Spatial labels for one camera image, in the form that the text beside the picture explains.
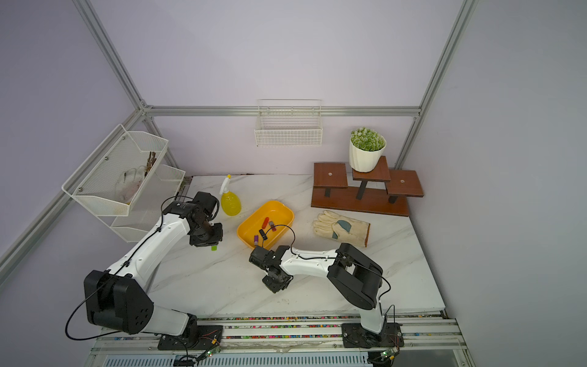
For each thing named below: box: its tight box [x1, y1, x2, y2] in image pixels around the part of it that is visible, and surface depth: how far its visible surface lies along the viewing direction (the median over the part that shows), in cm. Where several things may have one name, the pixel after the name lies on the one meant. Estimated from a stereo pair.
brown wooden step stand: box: [311, 155, 425, 217], surface depth 106 cm
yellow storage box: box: [236, 200, 295, 251], surface depth 102 cm
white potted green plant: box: [349, 126, 387, 173], surface depth 85 cm
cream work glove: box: [312, 210, 371, 247], surface depth 101 cm
